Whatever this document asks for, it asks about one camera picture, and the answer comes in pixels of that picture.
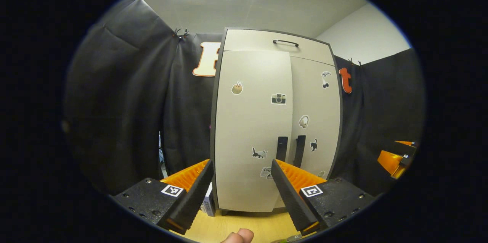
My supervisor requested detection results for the black backdrop cloth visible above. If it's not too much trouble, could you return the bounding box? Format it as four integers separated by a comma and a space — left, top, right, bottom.
63, 0, 425, 198

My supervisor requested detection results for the black door handle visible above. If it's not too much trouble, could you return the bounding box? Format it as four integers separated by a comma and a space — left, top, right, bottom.
293, 135, 307, 168
276, 136, 289, 162

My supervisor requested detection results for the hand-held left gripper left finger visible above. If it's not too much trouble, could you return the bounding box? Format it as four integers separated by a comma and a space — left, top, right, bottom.
111, 158, 215, 235

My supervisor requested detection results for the white cabinet drawer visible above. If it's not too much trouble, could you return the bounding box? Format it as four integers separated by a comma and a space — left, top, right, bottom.
222, 29, 334, 66

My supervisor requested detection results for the white cabinet door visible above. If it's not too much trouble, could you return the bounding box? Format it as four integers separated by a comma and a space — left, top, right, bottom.
215, 50, 294, 213
288, 56, 342, 179

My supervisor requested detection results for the white and grey cabinet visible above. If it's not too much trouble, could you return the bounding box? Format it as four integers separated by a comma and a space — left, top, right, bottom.
209, 27, 344, 217

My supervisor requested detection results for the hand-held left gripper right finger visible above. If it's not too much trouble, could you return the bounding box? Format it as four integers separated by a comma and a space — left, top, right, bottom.
271, 158, 378, 236

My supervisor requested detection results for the black drawer handle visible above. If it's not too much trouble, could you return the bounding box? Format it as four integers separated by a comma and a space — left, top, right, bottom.
272, 39, 300, 48

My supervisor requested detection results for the small white box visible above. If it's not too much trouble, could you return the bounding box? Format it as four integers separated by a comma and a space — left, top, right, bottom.
201, 182, 217, 217

